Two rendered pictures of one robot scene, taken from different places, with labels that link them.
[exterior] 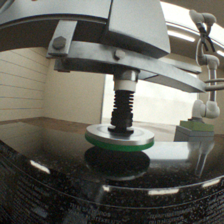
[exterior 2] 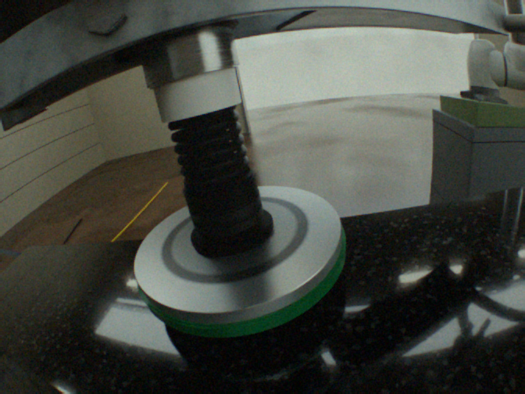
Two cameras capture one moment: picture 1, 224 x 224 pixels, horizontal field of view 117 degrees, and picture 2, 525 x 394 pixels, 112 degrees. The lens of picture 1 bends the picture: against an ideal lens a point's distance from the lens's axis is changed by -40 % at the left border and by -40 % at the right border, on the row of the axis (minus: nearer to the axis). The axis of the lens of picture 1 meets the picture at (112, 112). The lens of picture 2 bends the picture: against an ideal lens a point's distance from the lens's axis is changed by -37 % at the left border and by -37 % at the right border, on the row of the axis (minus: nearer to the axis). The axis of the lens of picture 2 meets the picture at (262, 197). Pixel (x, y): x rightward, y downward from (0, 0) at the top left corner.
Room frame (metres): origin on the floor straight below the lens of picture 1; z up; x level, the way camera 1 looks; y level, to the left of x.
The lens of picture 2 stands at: (0.12, -0.09, 1.02)
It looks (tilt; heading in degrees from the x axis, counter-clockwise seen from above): 25 degrees down; 6
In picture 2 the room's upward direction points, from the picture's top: 12 degrees counter-clockwise
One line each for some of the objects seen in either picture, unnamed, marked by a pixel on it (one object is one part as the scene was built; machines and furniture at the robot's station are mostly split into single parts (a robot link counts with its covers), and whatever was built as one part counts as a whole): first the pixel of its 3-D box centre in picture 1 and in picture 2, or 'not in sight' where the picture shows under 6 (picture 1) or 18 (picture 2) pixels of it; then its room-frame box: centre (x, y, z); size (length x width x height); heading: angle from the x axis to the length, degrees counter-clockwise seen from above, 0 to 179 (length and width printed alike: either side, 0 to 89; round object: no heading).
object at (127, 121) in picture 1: (122, 119); (223, 202); (0.35, -0.03, 0.92); 0.07 x 0.07 x 0.01
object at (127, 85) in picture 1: (125, 86); (196, 91); (0.35, -0.03, 1.02); 0.07 x 0.07 x 0.04
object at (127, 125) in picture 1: (121, 123); (226, 213); (0.35, -0.03, 0.91); 0.07 x 0.07 x 0.01
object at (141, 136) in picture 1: (120, 132); (233, 236); (0.35, -0.03, 0.88); 0.21 x 0.21 x 0.01
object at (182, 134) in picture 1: (188, 158); (476, 196); (1.07, -1.02, 0.40); 0.50 x 0.50 x 0.80; 82
